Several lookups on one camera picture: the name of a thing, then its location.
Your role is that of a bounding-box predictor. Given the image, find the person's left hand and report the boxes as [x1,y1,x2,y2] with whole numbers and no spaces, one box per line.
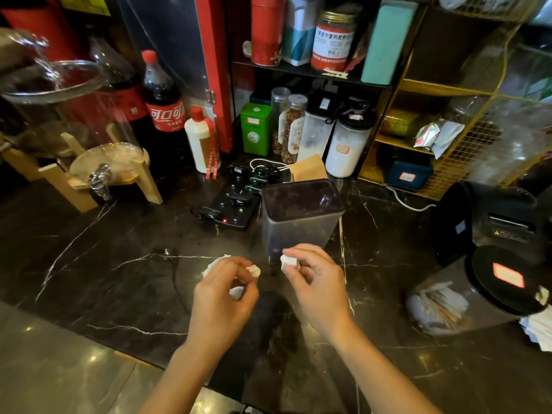
[189,256,260,347]

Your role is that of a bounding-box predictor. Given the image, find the person's right hand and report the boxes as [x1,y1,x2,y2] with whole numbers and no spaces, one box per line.
[280,243,355,339]

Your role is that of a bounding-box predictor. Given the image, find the person's left forearm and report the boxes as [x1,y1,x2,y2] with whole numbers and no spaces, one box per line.
[137,338,226,414]

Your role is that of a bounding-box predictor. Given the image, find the person's right forearm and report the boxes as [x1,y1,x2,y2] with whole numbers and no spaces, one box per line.
[331,320,442,414]

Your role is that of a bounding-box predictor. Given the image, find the clear square container dark lid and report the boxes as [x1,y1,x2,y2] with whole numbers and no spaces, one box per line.
[260,178,346,266]

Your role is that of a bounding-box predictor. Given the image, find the black power strip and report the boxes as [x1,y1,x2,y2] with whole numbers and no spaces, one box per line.
[191,164,262,231]

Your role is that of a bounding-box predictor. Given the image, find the black plug adapters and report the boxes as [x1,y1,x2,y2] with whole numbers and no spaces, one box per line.
[245,164,282,195]

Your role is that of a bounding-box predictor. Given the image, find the brown paper bag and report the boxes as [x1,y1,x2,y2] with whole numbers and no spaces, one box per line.
[287,154,329,183]

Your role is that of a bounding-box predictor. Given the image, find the white powder jar black lid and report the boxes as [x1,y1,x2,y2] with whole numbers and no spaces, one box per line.
[325,98,378,179]

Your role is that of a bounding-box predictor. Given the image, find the tall clear container black lid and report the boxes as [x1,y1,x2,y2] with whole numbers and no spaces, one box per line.
[296,90,340,163]

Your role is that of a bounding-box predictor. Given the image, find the glass jar of dried berries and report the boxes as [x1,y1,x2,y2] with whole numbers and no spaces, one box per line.
[281,94,309,165]

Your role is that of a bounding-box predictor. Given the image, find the green tin box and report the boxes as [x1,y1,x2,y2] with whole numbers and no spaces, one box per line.
[240,102,273,157]

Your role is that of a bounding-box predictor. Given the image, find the dark blue box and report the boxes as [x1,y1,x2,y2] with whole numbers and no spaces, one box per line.
[383,156,434,191]

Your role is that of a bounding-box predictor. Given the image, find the white liquor bottle red cap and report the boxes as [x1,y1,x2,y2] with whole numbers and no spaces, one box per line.
[184,105,222,180]

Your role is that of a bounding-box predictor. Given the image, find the glass jar metal lid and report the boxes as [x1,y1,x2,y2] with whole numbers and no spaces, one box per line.
[270,86,292,156]

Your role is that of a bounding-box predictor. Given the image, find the clear jar of sachets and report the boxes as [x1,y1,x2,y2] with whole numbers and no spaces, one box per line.
[405,245,551,338]

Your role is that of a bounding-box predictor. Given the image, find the yellow green packet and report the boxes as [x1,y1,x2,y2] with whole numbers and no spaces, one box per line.
[381,109,422,139]

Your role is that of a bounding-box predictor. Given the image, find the metal dispenser tap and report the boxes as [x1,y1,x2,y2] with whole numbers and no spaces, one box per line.
[87,163,114,202]

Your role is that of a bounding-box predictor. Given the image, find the silver foil packet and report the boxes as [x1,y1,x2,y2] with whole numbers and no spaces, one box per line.
[413,122,441,152]

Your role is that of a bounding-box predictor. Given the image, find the black shelf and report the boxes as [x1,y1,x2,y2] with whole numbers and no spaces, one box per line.
[224,0,430,177]

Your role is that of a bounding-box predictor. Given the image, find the black appliance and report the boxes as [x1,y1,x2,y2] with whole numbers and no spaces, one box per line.
[430,180,552,269]

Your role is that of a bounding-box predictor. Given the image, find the cola bottle red cap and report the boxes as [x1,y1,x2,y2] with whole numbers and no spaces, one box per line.
[141,49,189,169]

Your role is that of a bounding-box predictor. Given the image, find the wooden dispenser stand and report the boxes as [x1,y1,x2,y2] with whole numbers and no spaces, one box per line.
[0,122,164,214]

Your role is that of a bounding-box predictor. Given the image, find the red cabinet door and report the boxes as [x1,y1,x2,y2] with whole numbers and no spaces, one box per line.
[116,0,234,154]

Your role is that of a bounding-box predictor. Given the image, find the glass jar red white label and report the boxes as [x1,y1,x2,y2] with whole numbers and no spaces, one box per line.
[310,10,359,73]

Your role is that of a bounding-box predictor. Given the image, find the cola bottle red label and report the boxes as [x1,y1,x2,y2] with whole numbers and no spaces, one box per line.
[88,35,148,140]

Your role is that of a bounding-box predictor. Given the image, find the white and blue carton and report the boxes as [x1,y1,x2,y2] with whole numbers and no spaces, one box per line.
[282,0,325,67]

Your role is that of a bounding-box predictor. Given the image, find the red tin canister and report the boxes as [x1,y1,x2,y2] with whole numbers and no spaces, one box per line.
[250,0,288,68]

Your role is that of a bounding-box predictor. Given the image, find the stack of white napkins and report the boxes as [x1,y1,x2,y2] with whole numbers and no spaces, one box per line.
[519,304,552,353]

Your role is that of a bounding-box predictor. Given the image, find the teal box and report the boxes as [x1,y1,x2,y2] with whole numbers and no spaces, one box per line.
[361,0,419,86]

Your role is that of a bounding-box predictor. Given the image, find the glass beverage dispenser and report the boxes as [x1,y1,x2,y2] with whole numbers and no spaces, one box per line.
[0,28,150,203]

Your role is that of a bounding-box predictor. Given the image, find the yellow sign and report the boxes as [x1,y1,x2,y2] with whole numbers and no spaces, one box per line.
[57,0,111,17]

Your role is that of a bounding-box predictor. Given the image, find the white cable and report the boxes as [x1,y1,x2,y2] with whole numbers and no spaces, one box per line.
[249,158,290,171]

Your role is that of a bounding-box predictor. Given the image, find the white power cord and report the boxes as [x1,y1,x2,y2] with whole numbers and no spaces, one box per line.
[383,184,437,212]

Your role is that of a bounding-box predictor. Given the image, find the gold wire rack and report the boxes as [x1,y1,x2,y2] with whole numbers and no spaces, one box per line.
[357,0,552,202]

